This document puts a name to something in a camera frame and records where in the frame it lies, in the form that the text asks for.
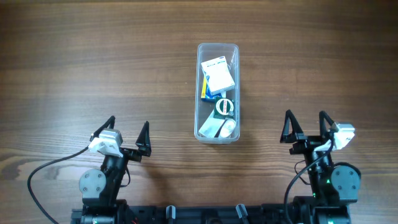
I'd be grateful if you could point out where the clear plastic container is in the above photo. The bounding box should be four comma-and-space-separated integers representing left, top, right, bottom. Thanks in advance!
194, 43, 240, 144

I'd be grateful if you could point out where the white green slim box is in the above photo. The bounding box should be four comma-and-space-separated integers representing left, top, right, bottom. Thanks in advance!
198, 111, 224, 138

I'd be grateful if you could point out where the green Zam-Buk box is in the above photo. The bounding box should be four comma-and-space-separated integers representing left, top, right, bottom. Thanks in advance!
213, 97, 235, 119

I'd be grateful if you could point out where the blue yellow lozenge box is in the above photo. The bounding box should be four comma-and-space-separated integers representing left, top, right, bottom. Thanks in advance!
200, 77, 226, 103

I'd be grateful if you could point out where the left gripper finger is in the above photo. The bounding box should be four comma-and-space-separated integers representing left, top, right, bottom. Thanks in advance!
136, 121, 152, 156
91, 116, 115, 138

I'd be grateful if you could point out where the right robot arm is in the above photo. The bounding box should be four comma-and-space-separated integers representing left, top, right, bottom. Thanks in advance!
280, 110, 361, 223

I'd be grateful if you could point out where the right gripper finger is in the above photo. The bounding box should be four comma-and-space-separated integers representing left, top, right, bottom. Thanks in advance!
319, 111, 334, 137
280, 110, 307, 143

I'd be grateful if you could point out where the white blue medicine box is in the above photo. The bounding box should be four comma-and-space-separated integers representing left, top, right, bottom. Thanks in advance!
201, 56, 236, 95

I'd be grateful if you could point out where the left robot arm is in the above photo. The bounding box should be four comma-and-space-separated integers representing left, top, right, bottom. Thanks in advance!
71, 116, 152, 224

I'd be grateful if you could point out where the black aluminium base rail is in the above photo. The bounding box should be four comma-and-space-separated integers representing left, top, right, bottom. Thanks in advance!
70, 204, 351, 224

